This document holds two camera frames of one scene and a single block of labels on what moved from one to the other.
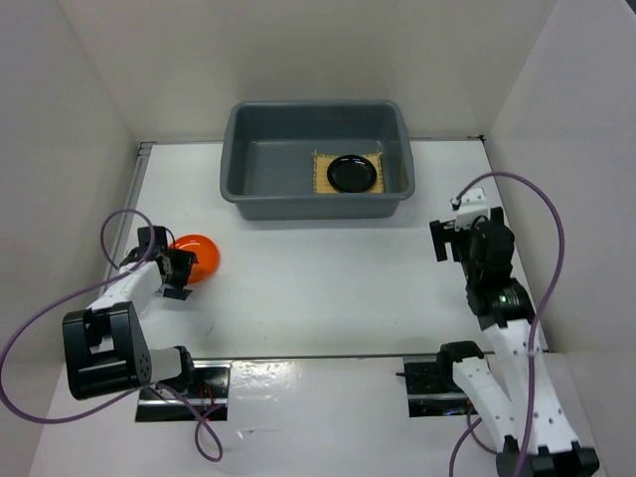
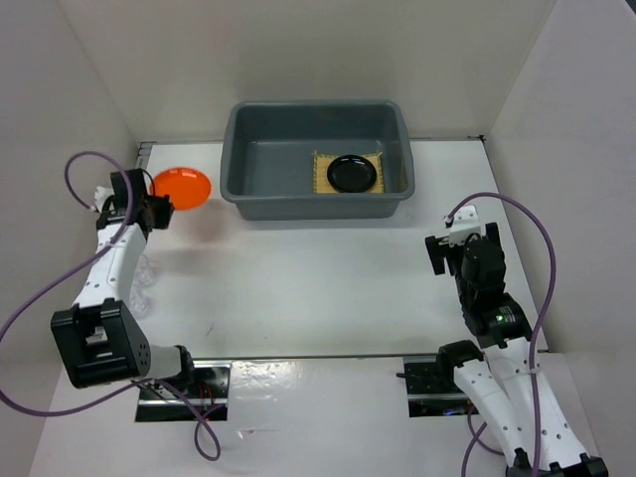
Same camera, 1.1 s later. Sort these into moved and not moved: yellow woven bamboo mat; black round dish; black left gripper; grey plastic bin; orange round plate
Moved: orange round plate; black left gripper
Not moved: yellow woven bamboo mat; black round dish; grey plastic bin
